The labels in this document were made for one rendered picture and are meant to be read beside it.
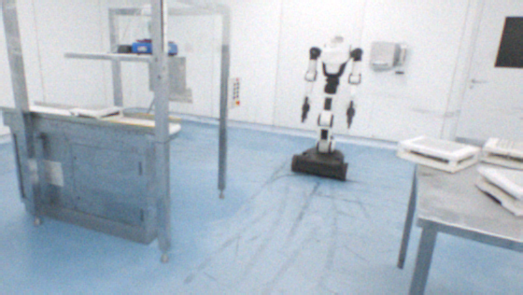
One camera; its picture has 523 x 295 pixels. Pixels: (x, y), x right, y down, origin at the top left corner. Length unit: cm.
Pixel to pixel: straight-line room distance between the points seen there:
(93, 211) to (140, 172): 56
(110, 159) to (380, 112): 392
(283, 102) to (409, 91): 178
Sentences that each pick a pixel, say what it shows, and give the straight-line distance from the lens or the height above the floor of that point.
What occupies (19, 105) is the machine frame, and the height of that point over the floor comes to 91.
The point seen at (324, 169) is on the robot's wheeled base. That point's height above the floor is 11.
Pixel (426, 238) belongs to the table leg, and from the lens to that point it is 121.
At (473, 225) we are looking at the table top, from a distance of 120.
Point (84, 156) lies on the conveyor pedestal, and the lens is 243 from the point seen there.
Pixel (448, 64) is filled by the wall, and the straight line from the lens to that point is 512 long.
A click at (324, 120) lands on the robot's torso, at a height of 61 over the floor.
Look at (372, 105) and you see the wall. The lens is 512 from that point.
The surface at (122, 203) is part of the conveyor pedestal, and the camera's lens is 235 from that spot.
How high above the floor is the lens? 133
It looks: 15 degrees down
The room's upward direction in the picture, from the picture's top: 2 degrees clockwise
